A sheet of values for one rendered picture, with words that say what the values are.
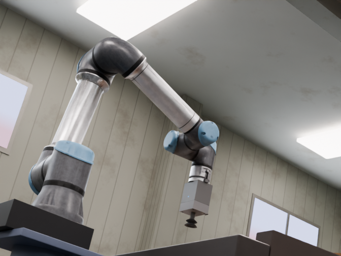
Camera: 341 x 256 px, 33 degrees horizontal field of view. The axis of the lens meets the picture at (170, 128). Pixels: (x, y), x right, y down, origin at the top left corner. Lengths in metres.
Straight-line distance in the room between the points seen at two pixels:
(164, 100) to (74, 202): 0.48
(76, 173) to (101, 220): 4.78
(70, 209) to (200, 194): 0.57
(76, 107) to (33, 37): 4.62
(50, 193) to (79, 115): 0.34
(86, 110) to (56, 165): 0.29
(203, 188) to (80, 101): 0.51
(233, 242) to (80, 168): 0.55
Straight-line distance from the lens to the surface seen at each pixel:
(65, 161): 1.61
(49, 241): 1.46
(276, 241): 1.29
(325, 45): 5.78
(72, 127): 1.81
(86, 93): 1.87
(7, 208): 1.51
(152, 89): 1.85
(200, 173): 2.01
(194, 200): 1.97
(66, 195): 1.58
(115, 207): 6.49
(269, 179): 8.14
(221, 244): 1.27
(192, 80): 6.72
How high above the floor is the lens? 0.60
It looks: 23 degrees up
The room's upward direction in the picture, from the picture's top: 13 degrees clockwise
